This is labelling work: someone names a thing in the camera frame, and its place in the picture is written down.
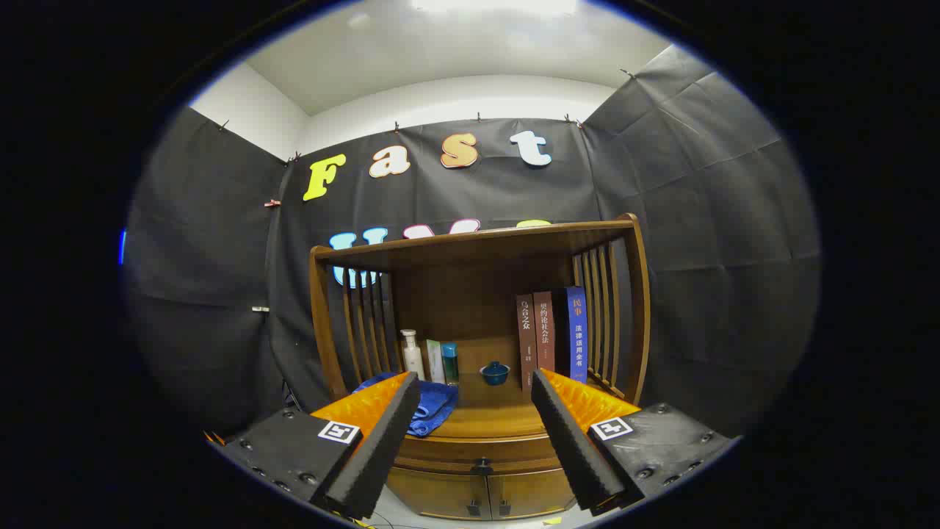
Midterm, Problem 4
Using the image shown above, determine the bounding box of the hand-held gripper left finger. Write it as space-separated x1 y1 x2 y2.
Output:
217 371 422 520

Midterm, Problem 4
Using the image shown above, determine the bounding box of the light brown book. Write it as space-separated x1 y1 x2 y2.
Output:
533 291 556 374

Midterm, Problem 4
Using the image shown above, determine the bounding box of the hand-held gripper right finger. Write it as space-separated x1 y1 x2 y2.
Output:
530 367 739 515

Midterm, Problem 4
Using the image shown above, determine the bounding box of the blue book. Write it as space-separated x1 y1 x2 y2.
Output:
554 286 588 384

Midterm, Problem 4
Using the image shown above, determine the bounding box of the white pump bottle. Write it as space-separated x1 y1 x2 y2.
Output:
400 329 425 381

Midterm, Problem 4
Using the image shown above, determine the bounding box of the wooden drawer with black knob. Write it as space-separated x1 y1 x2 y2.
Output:
389 433 574 476

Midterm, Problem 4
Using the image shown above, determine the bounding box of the blue folded towel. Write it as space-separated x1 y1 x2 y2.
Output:
354 371 460 438

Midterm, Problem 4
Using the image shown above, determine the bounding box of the dark brown book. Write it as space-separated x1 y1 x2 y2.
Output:
516 295 537 392

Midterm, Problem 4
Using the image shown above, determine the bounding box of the wooden countertop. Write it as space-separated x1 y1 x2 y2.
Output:
352 371 640 442

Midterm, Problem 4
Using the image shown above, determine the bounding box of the wooden cabinet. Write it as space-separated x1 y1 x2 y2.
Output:
308 213 652 521

